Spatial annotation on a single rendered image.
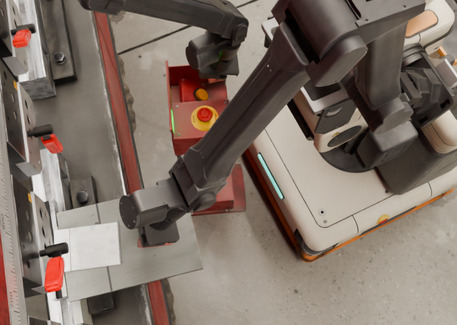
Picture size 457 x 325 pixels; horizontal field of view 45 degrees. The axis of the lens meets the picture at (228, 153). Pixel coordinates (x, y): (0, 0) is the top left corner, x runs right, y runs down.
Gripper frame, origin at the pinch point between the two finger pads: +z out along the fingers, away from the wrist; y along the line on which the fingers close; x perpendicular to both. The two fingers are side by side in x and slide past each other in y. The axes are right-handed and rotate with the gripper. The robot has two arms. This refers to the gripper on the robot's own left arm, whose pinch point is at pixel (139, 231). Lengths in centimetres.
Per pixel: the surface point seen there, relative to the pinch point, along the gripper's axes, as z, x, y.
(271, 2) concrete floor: 52, 113, -116
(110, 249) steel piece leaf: 5.0, -4.6, 1.6
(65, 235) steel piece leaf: 9.0, -11.6, -3.4
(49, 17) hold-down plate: 16, -5, -63
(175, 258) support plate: -0.9, 5.9, 6.5
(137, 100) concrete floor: 87, 53, -83
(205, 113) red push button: 7.8, 28.5, -31.6
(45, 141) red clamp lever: -11.3, -19.0, -14.3
